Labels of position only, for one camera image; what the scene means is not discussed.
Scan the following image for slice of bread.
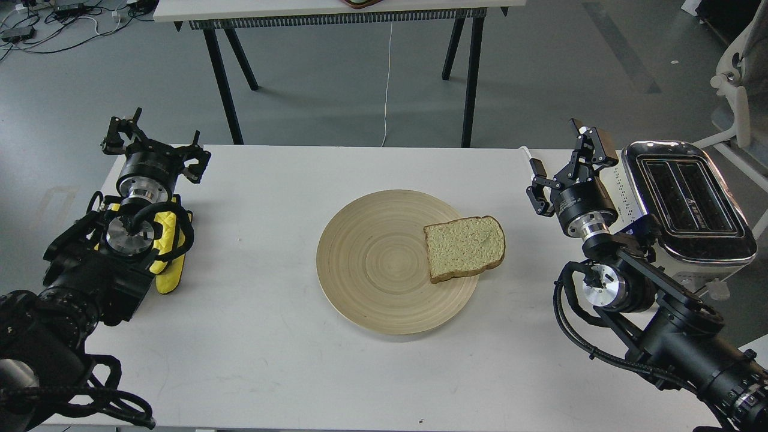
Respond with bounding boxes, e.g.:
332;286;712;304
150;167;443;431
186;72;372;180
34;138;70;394
423;215;506;284

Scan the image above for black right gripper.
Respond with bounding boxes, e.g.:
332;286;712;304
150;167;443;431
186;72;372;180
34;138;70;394
526;118;619;241

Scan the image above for yellow cloth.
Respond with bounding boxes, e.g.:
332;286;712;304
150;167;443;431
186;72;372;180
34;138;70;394
89;191;194;295

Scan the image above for white hanging cable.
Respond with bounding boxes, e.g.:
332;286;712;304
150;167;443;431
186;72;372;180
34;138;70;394
380;22;394;148

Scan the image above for cables and adapters on floor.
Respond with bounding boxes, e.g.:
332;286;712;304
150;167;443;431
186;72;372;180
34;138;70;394
0;0;160;61

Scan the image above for white office chair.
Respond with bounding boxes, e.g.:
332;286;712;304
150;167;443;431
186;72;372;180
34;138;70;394
694;1;766;178

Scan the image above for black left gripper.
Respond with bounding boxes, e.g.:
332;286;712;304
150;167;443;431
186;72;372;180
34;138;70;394
101;107;211;195

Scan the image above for white chrome toaster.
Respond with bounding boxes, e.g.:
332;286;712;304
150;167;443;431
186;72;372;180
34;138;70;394
599;140;757;301

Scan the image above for brown object on background table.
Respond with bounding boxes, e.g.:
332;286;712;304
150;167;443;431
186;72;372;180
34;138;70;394
342;0;381;9

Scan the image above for round bamboo plate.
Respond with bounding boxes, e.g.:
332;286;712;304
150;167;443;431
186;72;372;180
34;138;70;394
316;190;478;335

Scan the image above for white background table black legs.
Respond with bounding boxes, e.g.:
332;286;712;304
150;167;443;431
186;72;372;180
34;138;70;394
152;1;526;148

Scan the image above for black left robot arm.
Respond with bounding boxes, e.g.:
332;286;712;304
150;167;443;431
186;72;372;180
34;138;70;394
1;109;211;431

